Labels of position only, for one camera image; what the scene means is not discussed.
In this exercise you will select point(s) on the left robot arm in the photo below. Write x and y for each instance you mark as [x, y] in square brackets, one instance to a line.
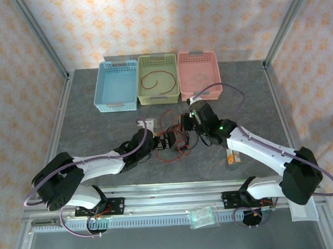
[101, 164]

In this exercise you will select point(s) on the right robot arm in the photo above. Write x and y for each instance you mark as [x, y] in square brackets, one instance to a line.
[257, 147]

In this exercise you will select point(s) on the yellow-green plastic basket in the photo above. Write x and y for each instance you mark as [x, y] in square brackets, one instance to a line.
[158, 86]

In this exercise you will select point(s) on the orange and white tube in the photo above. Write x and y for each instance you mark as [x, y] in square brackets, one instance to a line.
[233, 157]

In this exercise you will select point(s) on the pink plastic basket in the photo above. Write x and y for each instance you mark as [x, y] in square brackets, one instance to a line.
[198, 67]

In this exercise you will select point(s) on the blue plastic basket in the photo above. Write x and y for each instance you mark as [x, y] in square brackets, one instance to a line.
[115, 88]

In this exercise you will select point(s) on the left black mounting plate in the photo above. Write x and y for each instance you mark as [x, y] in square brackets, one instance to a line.
[116, 206]

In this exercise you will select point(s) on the black mounting plate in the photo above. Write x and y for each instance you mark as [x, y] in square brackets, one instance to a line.
[116, 206]
[229, 200]

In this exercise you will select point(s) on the clear plastic bag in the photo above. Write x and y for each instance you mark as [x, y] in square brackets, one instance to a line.
[202, 217]

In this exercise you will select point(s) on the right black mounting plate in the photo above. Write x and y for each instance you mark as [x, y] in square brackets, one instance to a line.
[229, 200]

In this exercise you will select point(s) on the white plastic pouch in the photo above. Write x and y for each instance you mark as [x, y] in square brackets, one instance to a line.
[299, 215]

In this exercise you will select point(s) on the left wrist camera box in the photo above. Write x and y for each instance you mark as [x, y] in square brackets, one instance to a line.
[152, 123]

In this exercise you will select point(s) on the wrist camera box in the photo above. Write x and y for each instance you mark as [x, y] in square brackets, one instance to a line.
[195, 100]
[152, 123]

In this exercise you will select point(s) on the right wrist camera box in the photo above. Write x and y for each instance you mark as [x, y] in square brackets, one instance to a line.
[195, 100]

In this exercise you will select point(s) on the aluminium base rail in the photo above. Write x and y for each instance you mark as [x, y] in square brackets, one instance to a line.
[170, 198]

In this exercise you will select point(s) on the aluminium side rail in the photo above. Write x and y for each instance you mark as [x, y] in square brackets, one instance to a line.
[58, 121]

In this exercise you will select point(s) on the aluminium frame post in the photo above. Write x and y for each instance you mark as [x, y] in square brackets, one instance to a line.
[287, 23]
[41, 36]

